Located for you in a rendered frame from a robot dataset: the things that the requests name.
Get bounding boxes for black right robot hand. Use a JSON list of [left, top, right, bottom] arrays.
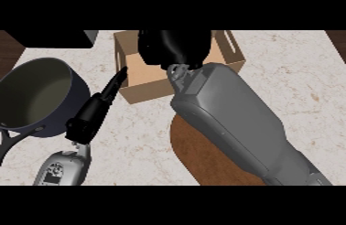
[[136, 29, 213, 71]]

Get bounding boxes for cardboard box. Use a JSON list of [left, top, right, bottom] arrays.
[[112, 29, 247, 105]]

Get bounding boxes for brown wooden cutting board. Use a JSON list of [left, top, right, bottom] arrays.
[[168, 113, 267, 187]]

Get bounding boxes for black appliance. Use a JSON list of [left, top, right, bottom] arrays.
[[3, 29, 100, 49]]

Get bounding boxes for dark grey pot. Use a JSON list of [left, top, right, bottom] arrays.
[[0, 57, 91, 167]]

